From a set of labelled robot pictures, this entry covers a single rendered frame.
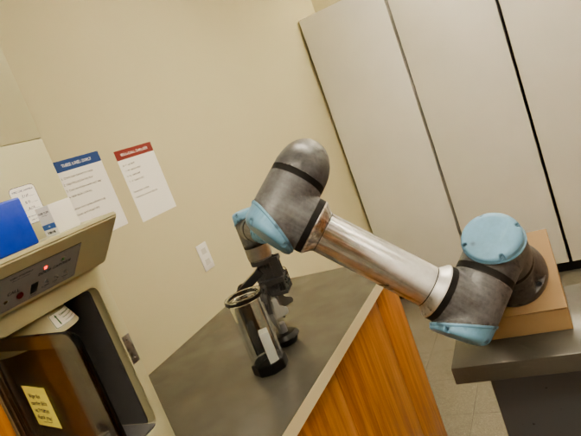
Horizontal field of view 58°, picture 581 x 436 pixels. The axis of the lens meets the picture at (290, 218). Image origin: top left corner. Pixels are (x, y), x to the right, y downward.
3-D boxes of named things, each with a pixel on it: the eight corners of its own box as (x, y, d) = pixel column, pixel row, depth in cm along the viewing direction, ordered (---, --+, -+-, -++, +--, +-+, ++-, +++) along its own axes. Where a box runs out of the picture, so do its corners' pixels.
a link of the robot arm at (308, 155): (303, 109, 103) (271, 165, 151) (277, 157, 101) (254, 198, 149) (354, 137, 104) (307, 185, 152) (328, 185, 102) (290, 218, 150)
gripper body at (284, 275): (289, 295, 152) (274, 257, 150) (262, 303, 154) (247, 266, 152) (293, 285, 160) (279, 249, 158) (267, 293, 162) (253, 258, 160)
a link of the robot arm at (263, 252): (241, 253, 152) (248, 244, 160) (246, 266, 153) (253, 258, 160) (264, 245, 150) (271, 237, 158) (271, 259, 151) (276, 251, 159)
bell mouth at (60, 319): (-23, 363, 110) (-35, 340, 109) (45, 323, 125) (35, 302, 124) (29, 354, 102) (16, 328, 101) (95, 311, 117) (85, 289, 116)
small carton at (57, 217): (47, 237, 106) (34, 209, 105) (67, 228, 110) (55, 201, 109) (60, 233, 103) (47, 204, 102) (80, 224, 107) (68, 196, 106)
